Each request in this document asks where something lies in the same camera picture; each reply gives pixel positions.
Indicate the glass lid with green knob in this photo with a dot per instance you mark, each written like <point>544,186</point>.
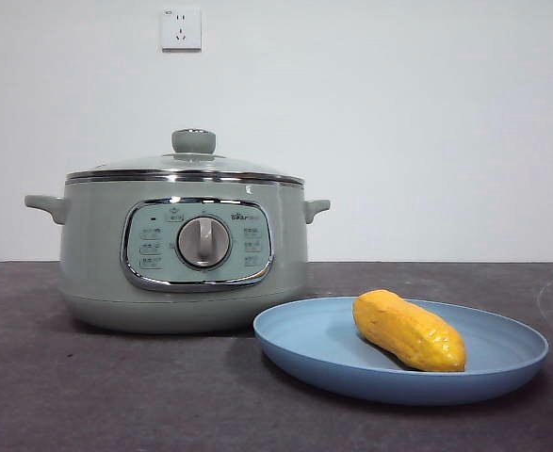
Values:
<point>193,140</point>

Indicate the yellow corn cob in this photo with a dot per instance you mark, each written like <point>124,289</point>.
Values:
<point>410,334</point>

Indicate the blue round plate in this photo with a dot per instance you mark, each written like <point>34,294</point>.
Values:
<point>311,343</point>

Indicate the pale green electric steamer pot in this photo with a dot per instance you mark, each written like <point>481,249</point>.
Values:
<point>97,263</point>

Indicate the white wall power socket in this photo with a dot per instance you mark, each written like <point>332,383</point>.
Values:
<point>182,28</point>

